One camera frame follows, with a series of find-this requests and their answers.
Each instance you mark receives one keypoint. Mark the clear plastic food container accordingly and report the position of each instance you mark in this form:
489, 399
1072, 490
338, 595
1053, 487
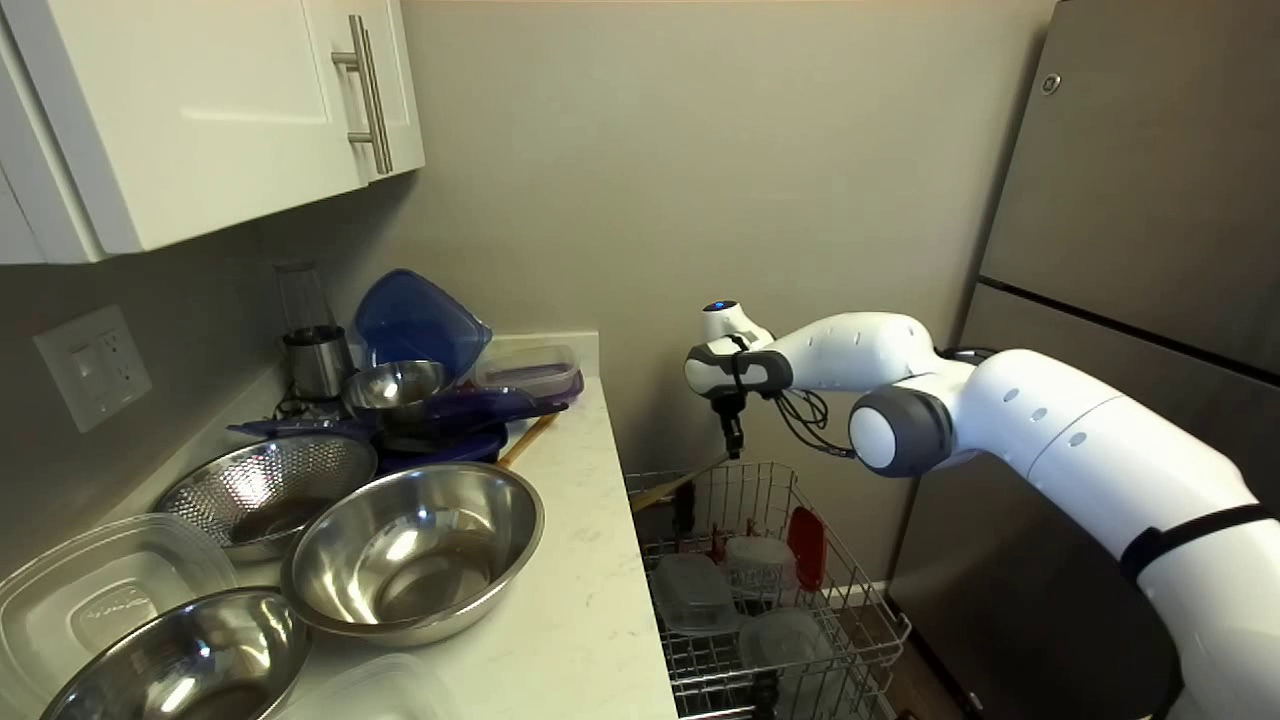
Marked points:
83, 601

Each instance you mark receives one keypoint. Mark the white wall cabinet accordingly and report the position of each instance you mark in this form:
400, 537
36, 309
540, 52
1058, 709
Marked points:
200, 121

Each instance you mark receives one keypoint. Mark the dark blue plastic lid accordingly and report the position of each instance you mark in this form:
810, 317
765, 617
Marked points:
302, 431

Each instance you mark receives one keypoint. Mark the black bottle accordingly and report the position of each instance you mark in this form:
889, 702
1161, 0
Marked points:
683, 514

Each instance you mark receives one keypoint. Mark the blue plastic bowl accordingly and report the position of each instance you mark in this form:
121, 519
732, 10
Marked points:
422, 320

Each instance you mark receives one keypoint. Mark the stainless steel refrigerator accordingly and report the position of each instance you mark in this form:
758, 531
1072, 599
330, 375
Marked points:
1147, 187

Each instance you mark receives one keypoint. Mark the small steel bowl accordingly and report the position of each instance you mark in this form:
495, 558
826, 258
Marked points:
399, 387

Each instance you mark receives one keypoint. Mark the square clear plastic container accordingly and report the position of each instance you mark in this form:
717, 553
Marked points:
692, 595

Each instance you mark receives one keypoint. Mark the dark purple plate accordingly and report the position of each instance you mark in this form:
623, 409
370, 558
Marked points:
527, 387

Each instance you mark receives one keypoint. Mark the round clear plastic container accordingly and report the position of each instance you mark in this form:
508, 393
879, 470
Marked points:
761, 564

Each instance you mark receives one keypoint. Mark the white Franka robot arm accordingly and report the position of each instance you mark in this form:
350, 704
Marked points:
1065, 442

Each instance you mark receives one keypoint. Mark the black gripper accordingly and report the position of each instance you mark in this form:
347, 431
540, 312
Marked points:
729, 405

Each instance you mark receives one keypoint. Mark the large steel mixing bowl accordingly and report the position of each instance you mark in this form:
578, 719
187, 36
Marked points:
415, 553

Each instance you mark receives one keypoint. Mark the white wall outlet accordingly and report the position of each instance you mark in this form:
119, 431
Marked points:
92, 366

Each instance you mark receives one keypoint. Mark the shiny steel bowl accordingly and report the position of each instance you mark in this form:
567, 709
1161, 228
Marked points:
183, 663

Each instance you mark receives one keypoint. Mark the steel bowl back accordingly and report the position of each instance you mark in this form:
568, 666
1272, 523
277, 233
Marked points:
261, 487

